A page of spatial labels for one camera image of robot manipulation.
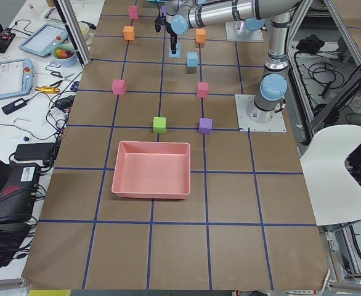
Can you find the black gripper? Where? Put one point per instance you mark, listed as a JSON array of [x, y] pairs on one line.
[[172, 37]]

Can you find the light blue block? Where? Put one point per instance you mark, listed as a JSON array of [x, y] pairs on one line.
[[176, 53], [192, 59]]

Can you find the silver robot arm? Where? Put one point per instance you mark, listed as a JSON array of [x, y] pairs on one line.
[[247, 16]]

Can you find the orange block near base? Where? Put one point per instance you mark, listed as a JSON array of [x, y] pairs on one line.
[[200, 35]]

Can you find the orange block far right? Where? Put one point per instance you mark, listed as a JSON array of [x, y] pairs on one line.
[[129, 33]]

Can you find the pink block right front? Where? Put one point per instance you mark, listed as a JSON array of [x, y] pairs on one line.
[[133, 12]]

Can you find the pink block near base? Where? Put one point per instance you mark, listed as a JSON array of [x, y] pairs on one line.
[[202, 89]]

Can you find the pink block left front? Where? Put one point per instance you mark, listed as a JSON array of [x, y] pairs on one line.
[[119, 86]]

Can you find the green block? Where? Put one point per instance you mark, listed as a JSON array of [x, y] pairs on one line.
[[159, 125]]

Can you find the beige bowl with lemon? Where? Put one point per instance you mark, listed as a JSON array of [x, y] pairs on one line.
[[84, 28]]

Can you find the purple block left side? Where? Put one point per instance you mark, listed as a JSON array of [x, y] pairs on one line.
[[205, 125]]

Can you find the blue bowl with fruit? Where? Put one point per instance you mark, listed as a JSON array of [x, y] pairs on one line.
[[65, 55]]

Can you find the scissors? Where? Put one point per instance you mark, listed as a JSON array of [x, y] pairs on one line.
[[60, 81]]

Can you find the teach pendant far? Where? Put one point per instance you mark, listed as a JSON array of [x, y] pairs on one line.
[[42, 42]]

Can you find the teach pendant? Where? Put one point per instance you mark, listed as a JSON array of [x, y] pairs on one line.
[[42, 42], [16, 78]]

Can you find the pink plastic tray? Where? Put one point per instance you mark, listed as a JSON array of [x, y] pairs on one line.
[[152, 170]]

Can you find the teach pendant near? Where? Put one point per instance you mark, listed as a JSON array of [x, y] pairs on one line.
[[16, 78]]

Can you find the black power adapter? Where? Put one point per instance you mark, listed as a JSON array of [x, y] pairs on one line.
[[14, 106]]

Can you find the white chair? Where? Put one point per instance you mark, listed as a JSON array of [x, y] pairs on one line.
[[334, 194]]

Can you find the black laptop bag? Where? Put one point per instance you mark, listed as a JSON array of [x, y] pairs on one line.
[[17, 197]]

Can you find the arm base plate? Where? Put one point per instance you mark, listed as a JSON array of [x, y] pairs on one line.
[[237, 32], [260, 123]]

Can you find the aluminium frame post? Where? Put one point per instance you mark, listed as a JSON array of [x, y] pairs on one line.
[[70, 22]]

